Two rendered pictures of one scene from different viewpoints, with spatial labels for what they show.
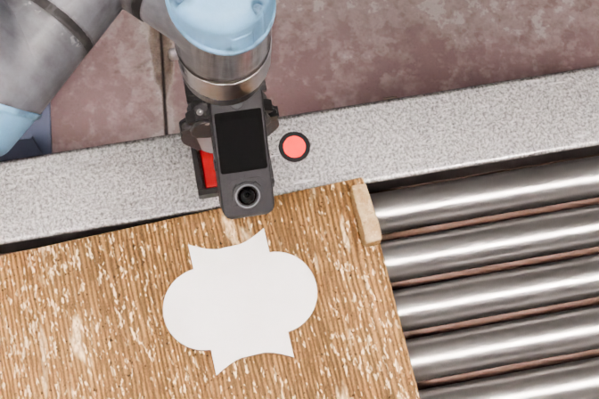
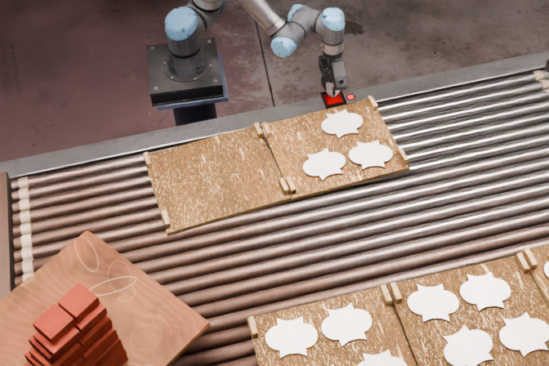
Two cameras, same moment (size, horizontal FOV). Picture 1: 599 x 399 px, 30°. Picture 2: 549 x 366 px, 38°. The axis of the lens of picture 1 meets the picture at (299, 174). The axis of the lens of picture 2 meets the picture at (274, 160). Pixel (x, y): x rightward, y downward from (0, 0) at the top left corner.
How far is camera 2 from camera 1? 200 cm
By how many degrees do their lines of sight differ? 28
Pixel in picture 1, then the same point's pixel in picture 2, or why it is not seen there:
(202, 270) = (330, 118)
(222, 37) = (335, 23)
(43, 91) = (297, 39)
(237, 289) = (341, 121)
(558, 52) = not seen: hidden behind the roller
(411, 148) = (382, 94)
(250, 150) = (341, 71)
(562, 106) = (423, 82)
